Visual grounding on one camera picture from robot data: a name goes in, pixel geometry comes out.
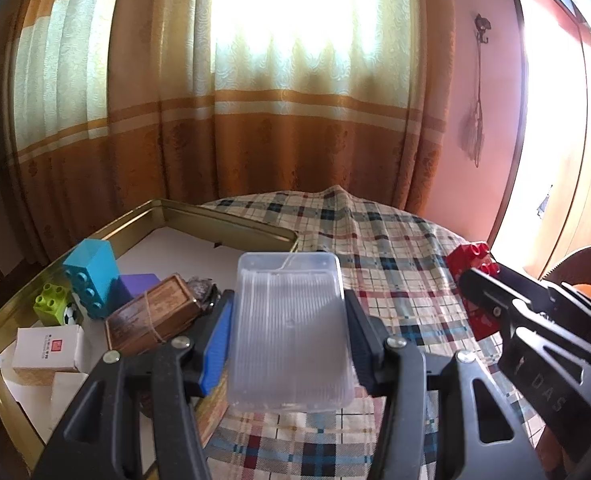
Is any white box red logo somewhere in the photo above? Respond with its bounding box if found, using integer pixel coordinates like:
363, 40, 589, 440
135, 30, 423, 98
12, 324, 91, 373

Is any clear plastic case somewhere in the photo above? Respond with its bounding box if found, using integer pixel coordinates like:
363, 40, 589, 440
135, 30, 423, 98
227, 252, 355, 412

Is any plaid tablecloth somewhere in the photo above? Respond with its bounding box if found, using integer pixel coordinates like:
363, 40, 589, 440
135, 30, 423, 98
194, 184, 551, 480

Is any gold metal tin box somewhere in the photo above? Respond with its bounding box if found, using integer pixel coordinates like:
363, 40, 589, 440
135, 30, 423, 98
0, 200, 299, 468

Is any green soccer ball block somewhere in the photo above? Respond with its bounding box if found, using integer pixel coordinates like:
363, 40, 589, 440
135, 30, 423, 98
33, 283, 82, 326

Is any white charger adapter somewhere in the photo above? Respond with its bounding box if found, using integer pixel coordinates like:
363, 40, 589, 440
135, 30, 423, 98
50, 372, 88, 427

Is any red toy building block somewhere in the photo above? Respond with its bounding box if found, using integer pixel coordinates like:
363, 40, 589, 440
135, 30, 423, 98
446, 242, 501, 341

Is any orange cream striped curtain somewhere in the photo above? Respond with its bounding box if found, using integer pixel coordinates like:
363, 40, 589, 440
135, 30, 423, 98
0, 0, 455, 261

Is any copper rose gift box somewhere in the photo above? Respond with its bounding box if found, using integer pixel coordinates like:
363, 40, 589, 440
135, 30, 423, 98
104, 274, 202, 356

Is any purple rectangular block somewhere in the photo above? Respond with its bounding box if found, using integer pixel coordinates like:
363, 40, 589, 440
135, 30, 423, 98
116, 273, 160, 304

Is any hanging tassel wall ornament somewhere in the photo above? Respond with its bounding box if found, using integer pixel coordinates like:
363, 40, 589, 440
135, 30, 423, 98
460, 13, 492, 167

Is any teal toy building block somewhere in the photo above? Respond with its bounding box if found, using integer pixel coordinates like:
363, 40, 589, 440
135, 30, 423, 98
62, 238, 120, 320

